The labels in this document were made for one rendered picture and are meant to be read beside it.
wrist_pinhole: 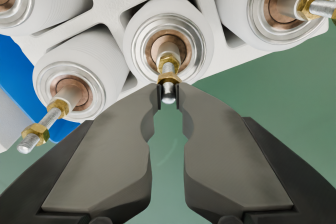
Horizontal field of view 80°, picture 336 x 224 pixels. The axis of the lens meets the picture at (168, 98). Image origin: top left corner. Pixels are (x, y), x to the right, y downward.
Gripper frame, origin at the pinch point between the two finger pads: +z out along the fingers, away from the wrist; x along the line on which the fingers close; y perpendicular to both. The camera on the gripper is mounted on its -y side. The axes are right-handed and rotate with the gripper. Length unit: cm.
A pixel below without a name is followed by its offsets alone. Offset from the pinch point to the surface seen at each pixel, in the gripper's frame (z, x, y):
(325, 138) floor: 34, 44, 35
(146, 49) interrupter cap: 9.1, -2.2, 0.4
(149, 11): 9.5, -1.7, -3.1
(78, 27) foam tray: 16.4, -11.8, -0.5
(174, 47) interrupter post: 7.9, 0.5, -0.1
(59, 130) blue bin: 25.5, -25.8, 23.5
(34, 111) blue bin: 23.8, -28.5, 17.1
